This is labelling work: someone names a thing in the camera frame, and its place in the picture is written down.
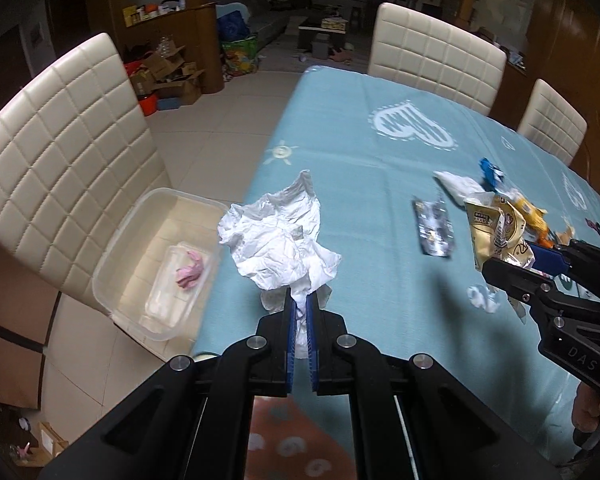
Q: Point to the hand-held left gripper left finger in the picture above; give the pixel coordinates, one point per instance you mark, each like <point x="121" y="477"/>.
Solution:
<point x="290" y="345"/>

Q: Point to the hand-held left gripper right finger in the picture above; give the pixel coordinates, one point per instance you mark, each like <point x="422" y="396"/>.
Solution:
<point x="311" y="345"/>

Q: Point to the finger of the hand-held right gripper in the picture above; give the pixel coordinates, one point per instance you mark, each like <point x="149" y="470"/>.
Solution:
<point x="510" y="275"/>
<point x="547" y="261"/>

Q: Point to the cream snack packet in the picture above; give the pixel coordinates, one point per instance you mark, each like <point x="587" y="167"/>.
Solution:
<point x="495" y="230"/>

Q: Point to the white tissue paper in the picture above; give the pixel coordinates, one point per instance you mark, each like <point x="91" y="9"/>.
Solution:
<point x="275" y="232"/>

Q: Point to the clear plastic bin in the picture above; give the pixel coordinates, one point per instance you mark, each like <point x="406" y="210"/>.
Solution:
<point x="130" y="270"/>

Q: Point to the person's right hand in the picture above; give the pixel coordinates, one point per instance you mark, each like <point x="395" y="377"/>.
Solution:
<point x="587" y="412"/>

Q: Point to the orange snack wrapper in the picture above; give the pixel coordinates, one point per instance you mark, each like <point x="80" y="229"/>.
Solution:
<point x="532" y="215"/>

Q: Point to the silver foil wrapper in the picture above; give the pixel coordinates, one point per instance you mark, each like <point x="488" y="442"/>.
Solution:
<point x="434" y="227"/>

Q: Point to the blue wrapper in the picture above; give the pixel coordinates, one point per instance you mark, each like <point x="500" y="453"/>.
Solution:
<point x="490" y="172"/>

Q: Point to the white plastic wrapper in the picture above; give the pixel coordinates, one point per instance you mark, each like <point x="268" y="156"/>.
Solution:
<point x="457" y="184"/>

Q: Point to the small clear plastic tray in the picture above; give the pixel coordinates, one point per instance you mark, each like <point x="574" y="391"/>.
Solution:
<point x="177" y="295"/>

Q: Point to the pink wrapper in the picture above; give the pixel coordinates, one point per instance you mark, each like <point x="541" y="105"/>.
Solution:
<point x="189" y="270"/>

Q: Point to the cream quilted chair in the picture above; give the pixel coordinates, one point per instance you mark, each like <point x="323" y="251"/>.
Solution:
<point x="430" y="55"/>
<point x="552" y="120"/>
<point x="65" y="160"/>

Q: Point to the light blue printed tablecloth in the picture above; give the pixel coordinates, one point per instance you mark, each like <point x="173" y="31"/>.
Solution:
<point x="380" y="180"/>

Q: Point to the colourful printed bag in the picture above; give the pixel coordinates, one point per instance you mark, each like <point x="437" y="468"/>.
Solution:
<point x="240" y="55"/>

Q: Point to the small grey bin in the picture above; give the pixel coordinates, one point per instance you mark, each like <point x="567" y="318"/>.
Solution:
<point x="321" y="45"/>

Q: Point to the pile of cardboard boxes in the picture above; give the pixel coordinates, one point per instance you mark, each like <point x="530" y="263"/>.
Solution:
<point x="167" y="72"/>

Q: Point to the low coffee table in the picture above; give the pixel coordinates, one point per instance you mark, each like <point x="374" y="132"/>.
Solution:
<point x="325" y="30"/>

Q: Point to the wooden cabinet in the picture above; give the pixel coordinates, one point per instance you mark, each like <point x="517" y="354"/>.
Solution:
<point x="195" y="35"/>

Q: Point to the blue bag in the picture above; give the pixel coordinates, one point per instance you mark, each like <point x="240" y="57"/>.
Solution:
<point x="231" y="25"/>

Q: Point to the grey sofa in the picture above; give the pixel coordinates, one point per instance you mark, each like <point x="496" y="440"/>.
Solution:
<point x="265" y="20"/>

